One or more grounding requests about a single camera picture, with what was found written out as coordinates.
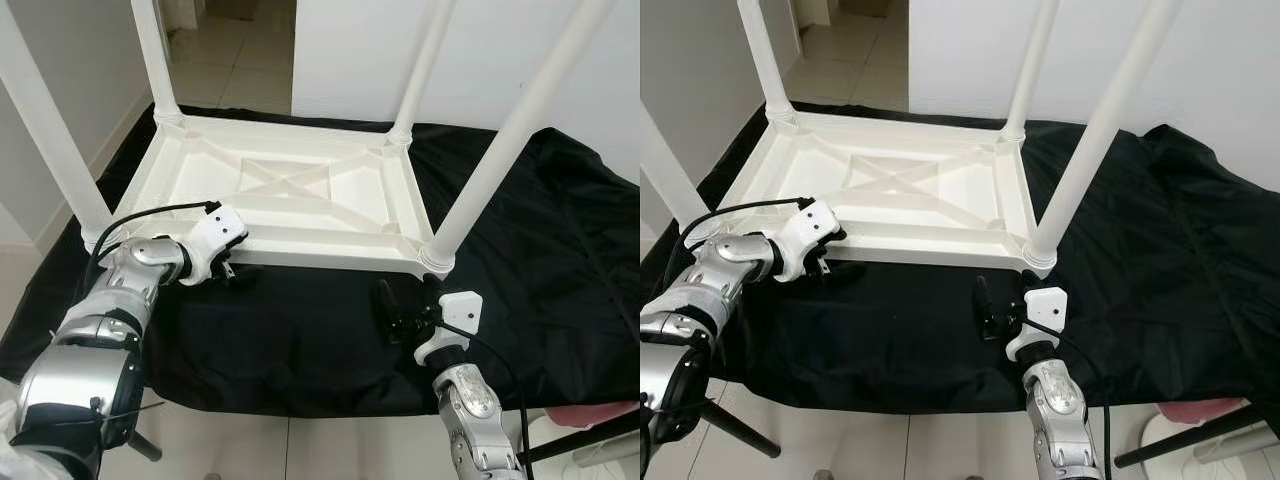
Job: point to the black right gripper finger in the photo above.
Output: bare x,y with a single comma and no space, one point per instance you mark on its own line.
385,305
985,302
432,290
1028,290

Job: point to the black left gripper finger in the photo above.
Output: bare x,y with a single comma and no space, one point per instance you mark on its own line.
248,276
845,272

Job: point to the white plastic children table top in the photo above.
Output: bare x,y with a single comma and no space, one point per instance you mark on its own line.
950,185
350,190

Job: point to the white plastic table leg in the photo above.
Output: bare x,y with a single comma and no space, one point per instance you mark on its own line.
425,70
50,120
155,60
520,130
1110,130
765,60
665,160
1030,70

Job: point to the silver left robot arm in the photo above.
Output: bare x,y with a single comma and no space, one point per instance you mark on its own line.
690,320
100,330

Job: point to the black shiny table cloth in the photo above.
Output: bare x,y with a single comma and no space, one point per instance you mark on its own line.
900,340
300,340

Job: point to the black metal table leg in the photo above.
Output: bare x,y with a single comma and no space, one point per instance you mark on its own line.
1200,440
740,430
145,445
585,435

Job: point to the pink cloth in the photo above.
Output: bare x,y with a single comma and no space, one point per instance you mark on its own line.
1200,410
590,410

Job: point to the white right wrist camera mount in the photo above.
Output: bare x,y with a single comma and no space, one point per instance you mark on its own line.
460,315
1045,312

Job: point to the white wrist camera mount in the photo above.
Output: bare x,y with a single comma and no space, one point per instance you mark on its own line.
460,315
215,235
812,228
1045,312

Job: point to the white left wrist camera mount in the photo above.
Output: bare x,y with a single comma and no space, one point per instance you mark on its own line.
812,228
215,235

